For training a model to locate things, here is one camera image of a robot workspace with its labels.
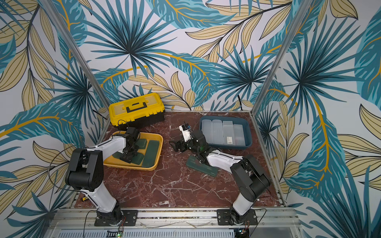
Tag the clear case stack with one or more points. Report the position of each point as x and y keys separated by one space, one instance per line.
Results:
x=239 y=135

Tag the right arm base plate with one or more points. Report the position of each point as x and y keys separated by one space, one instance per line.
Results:
x=229 y=217

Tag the clear case with barcode label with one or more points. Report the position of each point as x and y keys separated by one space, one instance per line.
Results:
x=228 y=133

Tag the yellow plastic tray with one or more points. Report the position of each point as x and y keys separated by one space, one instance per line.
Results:
x=116 y=163

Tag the yellow black toolbox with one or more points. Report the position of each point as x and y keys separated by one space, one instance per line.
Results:
x=137 y=112

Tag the aluminium front rail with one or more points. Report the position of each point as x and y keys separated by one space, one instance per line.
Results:
x=266 y=222

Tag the green pencil case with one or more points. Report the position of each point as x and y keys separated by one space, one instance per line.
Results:
x=149 y=159
x=193 y=163
x=135 y=158
x=141 y=143

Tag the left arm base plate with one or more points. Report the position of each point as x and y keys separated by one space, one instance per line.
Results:
x=119 y=218

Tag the teal plastic tray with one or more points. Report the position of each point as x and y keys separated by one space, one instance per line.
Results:
x=248 y=136

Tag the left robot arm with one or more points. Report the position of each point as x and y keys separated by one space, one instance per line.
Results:
x=86 y=173

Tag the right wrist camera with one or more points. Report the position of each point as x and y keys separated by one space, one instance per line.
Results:
x=186 y=132

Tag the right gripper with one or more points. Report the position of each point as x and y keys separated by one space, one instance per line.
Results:
x=183 y=143

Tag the clear ribbed case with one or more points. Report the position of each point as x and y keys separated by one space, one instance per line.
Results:
x=207 y=130

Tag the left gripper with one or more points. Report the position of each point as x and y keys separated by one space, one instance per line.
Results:
x=128 y=159

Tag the clear case with red pen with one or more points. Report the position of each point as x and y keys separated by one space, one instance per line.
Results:
x=218 y=136

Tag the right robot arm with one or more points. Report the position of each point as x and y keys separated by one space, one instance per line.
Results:
x=249 y=176

